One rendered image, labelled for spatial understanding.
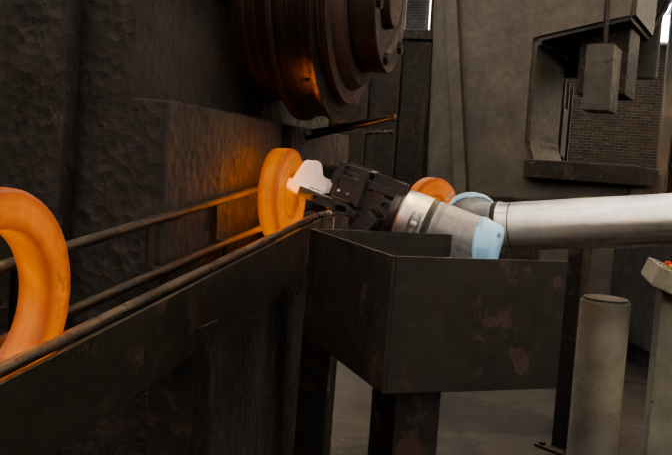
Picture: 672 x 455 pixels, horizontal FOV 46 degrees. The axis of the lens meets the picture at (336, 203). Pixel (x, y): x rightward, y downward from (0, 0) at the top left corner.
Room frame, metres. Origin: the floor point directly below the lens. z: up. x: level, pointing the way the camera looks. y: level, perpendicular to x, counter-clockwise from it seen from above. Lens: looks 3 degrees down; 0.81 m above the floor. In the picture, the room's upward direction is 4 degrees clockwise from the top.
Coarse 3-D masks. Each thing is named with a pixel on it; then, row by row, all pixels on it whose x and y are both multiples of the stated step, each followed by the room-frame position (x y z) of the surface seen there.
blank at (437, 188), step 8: (416, 184) 1.91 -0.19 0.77; (424, 184) 1.90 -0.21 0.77; (432, 184) 1.92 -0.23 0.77; (440, 184) 1.93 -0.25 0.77; (448, 184) 1.95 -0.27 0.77; (424, 192) 1.90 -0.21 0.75; (432, 192) 1.92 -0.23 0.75; (440, 192) 1.94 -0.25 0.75; (448, 192) 1.95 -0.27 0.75; (440, 200) 1.95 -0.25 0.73; (448, 200) 1.95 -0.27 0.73
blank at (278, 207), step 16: (272, 160) 1.29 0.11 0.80; (288, 160) 1.32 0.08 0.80; (272, 176) 1.27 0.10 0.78; (288, 176) 1.32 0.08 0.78; (272, 192) 1.27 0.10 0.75; (288, 192) 1.38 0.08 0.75; (272, 208) 1.27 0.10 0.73; (288, 208) 1.37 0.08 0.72; (304, 208) 1.41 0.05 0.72; (272, 224) 1.28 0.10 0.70; (288, 224) 1.33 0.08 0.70
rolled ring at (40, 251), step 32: (0, 192) 0.62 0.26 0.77; (0, 224) 0.62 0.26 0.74; (32, 224) 0.65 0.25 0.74; (32, 256) 0.68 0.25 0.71; (64, 256) 0.70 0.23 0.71; (32, 288) 0.69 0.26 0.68; (64, 288) 0.70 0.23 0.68; (32, 320) 0.68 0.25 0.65; (64, 320) 0.71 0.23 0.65; (0, 352) 0.67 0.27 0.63
